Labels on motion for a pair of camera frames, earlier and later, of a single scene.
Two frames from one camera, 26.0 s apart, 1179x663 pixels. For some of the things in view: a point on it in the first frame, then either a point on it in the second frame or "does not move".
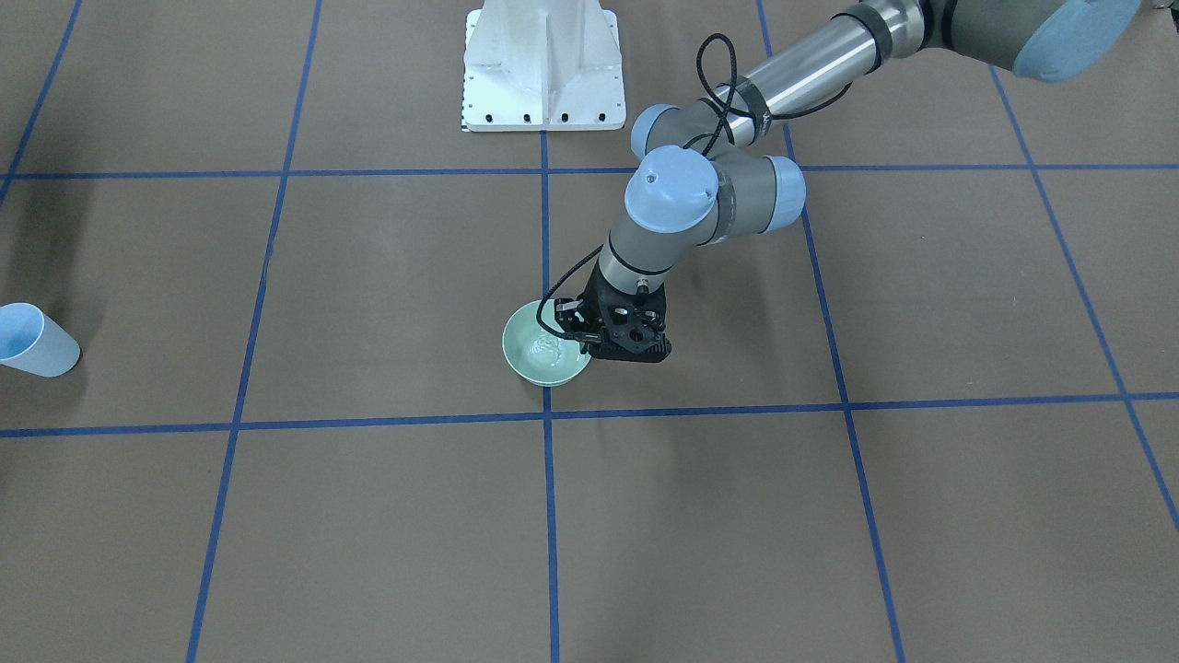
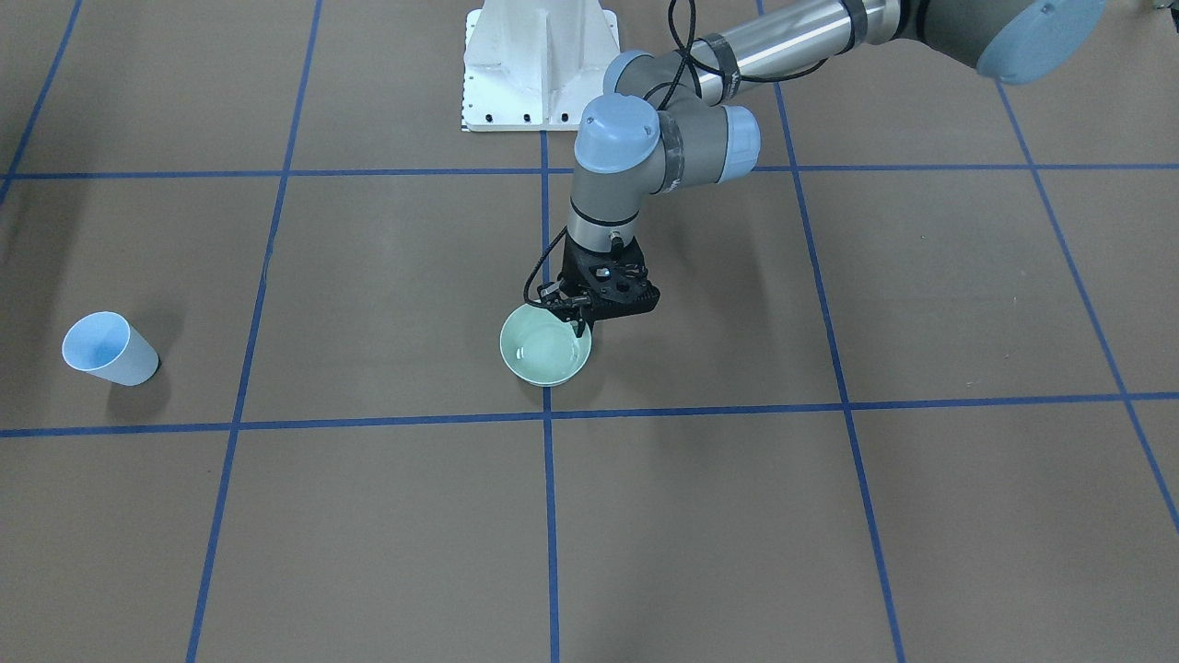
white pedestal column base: [542, 65] does not move
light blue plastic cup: [31, 342] to [106, 344]
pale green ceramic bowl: [537, 354] does not move
